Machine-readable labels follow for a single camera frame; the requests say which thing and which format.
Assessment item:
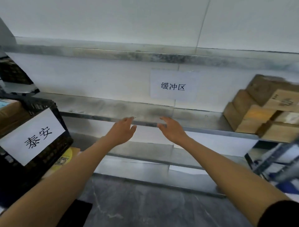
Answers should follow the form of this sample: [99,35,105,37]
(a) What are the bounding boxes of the person's right hand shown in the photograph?
[157,116,190,145]

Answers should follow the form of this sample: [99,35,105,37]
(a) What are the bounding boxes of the person's left hand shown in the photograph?
[105,116,137,147]

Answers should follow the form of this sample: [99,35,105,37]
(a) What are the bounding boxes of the person's right forearm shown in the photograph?
[183,138,291,227]

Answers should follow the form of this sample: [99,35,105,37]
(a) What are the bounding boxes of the person's left forearm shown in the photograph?
[0,137,116,227]

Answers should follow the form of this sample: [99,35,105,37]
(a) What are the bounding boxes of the grey metal shelf unit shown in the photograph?
[0,36,299,199]

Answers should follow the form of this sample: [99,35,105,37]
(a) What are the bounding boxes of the yellow package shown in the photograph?
[43,147,81,178]

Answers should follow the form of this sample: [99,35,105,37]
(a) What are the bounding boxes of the brown cardboard box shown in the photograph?
[256,120,299,143]
[223,102,265,134]
[271,111,299,125]
[246,74,299,113]
[231,89,278,123]

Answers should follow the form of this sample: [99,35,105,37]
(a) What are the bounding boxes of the black clothing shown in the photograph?
[56,199,93,227]

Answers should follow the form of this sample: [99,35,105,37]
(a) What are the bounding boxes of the white paper crate sign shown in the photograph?
[0,108,66,166]

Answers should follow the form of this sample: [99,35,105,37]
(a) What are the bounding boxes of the blue metal rack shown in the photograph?
[244,138,299,196]

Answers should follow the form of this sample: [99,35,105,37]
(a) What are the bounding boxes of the taped cardboard parcel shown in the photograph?
[0,98,33,138]

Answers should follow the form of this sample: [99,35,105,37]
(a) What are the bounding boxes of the black plastic crate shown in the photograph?
[0,92,74,207]

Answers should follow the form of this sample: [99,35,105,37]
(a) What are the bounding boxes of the black sleeve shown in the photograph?
[257,200,299,227]

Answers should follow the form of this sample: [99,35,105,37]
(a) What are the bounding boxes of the white paper wall sign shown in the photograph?
[150,69,201,102]

